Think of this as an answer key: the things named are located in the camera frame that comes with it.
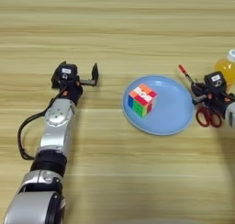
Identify red-handled scissors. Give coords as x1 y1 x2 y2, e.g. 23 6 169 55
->
196 105 223 129

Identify round blue plate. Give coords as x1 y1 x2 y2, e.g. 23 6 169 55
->
122 74 196 136

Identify multicoloured puzzle cube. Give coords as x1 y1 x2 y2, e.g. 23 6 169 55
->
127 83 159 118

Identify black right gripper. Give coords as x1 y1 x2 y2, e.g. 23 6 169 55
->
190 80 235 113

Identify left gripper white-labelled black box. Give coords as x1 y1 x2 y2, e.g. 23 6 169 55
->
56 63 78 82

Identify orange juice bottle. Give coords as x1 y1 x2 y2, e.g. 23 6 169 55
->
213 49 235 88

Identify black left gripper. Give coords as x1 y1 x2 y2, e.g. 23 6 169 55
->
50 61 99 106

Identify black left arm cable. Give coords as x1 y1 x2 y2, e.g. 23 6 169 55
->
17 91 67 162

